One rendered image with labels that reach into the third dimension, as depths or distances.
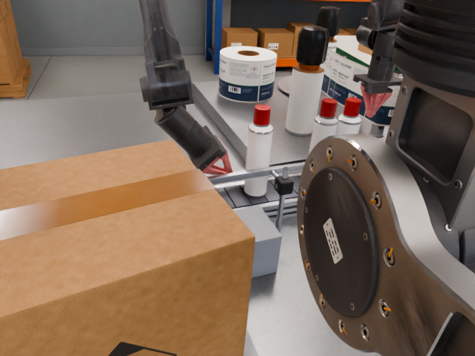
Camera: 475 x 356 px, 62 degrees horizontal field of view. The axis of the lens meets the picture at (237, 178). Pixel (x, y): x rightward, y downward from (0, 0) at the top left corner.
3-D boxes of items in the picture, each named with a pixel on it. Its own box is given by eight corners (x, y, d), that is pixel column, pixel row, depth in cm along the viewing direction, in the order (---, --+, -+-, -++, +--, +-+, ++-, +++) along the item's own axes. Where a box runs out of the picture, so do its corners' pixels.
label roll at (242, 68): (210, 86, 151) (211, 47, 143) (257, 82, 158) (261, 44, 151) (231, 105, 135) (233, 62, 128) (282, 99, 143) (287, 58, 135)
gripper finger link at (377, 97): (353, 112, 101) (361, 75, 96) (376, 110, 104) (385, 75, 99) (369, 123, 96) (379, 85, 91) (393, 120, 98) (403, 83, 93)
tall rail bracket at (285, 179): (272, 217, 91) (280, 153, 82) (286, 236, 85) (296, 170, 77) (259, 219, 90) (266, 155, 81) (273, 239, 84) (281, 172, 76)
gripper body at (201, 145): (210, 130, 84) (189, 107, 79) (226, 152, 76) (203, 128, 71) (188, 150, 85) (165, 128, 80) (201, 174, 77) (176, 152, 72)
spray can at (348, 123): (339, 172, 100) (356, 94, 89) (351, 184, 96) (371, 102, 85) (321, 176, 98) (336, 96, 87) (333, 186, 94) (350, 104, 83)
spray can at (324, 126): (318, 174, 99) (333, 95, 88) (329, 185, 95) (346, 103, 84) (300, 177, 97) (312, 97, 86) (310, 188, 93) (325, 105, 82)
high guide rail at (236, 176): (469, 142, 104) (471, 137, 103) (473, 144, 103) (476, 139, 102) (6, 212, 68) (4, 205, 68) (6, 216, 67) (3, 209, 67)
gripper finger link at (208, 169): (235, 154, 88) (209, 127, 82) (247, 170, 83) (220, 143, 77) (212, 174, 89) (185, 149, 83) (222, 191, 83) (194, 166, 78)
